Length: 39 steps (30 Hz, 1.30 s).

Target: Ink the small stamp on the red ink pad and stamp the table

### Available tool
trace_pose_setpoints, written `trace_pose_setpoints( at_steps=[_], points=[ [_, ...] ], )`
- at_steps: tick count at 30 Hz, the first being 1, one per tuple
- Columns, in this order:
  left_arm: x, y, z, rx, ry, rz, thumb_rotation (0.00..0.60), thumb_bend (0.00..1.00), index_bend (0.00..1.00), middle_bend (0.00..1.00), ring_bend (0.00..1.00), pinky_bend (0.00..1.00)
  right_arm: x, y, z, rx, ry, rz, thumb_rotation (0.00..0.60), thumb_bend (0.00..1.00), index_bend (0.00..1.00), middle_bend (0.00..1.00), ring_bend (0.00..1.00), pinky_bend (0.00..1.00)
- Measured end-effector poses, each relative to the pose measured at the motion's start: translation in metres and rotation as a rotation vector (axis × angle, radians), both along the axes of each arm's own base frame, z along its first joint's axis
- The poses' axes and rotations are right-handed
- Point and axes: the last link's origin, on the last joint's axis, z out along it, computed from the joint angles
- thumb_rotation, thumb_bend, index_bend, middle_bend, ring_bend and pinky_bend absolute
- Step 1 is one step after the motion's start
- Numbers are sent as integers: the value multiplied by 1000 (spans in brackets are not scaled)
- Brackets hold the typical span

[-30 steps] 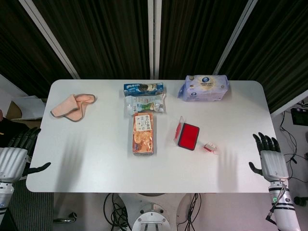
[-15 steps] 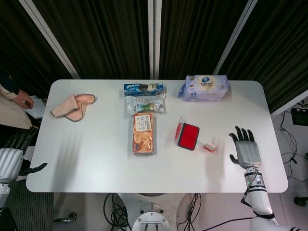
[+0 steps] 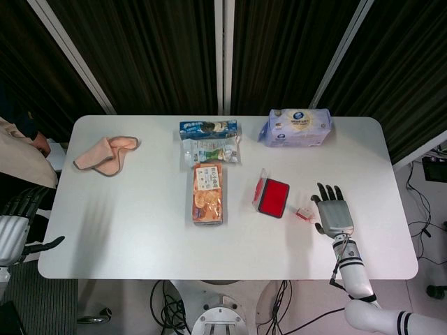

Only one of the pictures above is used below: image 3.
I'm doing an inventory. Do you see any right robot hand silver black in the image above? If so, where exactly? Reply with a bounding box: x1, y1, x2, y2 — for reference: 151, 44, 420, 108
309, 182, 356, 242

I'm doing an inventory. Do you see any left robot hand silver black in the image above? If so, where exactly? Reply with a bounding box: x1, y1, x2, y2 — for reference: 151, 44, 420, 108
0, 186, 66, 267

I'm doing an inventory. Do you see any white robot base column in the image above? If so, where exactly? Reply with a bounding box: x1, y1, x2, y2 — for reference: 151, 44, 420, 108
170, 280, 280, 335

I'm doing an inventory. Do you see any red ink pad case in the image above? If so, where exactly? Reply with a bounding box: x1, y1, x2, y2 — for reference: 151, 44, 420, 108
251, 168, 291, 220

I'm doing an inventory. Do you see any person in beige clothes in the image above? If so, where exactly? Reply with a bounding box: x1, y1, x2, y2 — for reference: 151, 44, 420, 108
0, 83, 59, 191

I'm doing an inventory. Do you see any white cardboard box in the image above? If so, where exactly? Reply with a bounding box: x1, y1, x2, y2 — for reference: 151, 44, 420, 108
45, 138, 68, 172

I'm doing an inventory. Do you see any purple tissue pack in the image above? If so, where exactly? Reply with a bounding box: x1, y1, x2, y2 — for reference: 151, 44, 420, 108
257, 107, 333, 149

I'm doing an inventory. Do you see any black monitor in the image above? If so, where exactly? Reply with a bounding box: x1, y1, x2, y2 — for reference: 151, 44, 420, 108
421, 156, 447, 182

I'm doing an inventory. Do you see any chrome caster wheel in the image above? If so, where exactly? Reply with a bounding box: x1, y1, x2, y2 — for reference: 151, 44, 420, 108
77, 306, 113, 324

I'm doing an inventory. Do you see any pink cloth grey trim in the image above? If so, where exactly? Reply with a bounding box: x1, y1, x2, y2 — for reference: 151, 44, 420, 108
72, 135, 140, 177

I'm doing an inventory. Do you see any orange cracker box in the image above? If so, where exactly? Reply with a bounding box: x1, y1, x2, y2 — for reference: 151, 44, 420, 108
190, 163, 229, 227

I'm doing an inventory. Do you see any clear snack bag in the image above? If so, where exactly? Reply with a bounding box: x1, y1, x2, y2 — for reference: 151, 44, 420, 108
180, 135, 242, 171

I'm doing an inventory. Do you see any blue cookie box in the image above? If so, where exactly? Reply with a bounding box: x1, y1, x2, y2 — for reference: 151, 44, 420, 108
179, 120, 242, 142

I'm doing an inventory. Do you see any black pleated curtain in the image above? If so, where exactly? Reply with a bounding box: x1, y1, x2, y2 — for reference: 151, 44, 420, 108
318, 0, 447, 165
47, 0, 224, 116
0, 0, 108, 140
228, 0, 364, 116

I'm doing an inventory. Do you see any black floor cable bundle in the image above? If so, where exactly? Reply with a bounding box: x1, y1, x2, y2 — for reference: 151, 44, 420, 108
256, 280, 293, 335
149, 280, 191, 335
406, 161, 447, 261

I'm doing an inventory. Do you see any white partition post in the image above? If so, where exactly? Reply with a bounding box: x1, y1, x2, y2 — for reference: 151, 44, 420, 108
393, 131, 447, 172
27, 0, 117, 115
214, 0, 235, 116
309, 0, 375, 110

